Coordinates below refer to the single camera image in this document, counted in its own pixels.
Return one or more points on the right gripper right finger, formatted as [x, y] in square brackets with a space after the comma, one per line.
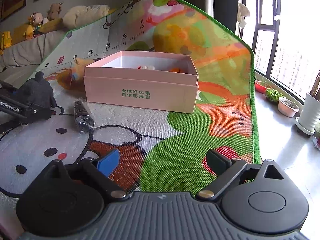
[227, 171]

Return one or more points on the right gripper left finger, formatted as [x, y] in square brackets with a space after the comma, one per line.
[96, 174]

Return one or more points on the black plush toy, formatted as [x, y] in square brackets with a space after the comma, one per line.
[37, 90]

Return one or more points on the black bundle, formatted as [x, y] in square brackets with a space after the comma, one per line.
[83, 117]

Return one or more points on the orange brown plush toy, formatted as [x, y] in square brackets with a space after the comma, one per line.
[73, 77]

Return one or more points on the white yogurt bottle red cap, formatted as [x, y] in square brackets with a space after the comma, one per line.
[146, 67]

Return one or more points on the orange pumpkin toy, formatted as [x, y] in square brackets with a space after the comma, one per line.
[178, 70]

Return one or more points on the grey sofa cushion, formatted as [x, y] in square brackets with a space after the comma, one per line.
[19, 61]

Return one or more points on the colourful cartoon play mat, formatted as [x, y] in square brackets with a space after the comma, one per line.
[159, 150]

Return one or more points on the yellow duck plush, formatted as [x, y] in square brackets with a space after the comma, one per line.
[5, 41]

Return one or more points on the pink flower pot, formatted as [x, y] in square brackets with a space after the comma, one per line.
[287, 107]

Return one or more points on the small potted green plant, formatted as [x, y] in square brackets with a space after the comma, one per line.
[272, 95]

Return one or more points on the red flower pot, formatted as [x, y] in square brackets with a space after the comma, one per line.
[261, 86]

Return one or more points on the white plant pot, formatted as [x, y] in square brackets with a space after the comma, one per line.
[309, 116]

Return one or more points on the small doll pink face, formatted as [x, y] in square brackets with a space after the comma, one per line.
[37, 20]

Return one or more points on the brown deer plush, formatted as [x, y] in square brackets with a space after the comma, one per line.
[54, 11]

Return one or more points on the pink cardboard box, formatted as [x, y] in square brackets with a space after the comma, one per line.
[116, 80]

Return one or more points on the beige plush pillow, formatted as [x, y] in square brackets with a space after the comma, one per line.
[81, 15]

